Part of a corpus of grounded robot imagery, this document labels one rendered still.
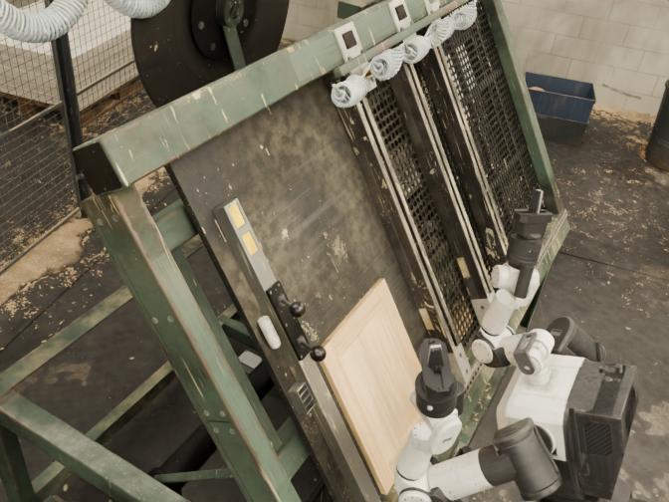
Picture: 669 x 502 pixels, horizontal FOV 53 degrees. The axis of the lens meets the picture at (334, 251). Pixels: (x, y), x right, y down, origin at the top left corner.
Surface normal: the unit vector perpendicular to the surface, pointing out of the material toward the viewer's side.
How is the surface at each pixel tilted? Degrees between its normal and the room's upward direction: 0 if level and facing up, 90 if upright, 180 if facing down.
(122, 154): 58
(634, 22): 90
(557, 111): 90
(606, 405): 23
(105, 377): 0
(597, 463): 90
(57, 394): 0
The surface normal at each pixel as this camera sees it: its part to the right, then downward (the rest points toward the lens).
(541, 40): -0.32, 0.54
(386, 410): 0.78, -0.11
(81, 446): 0.09, -0.80
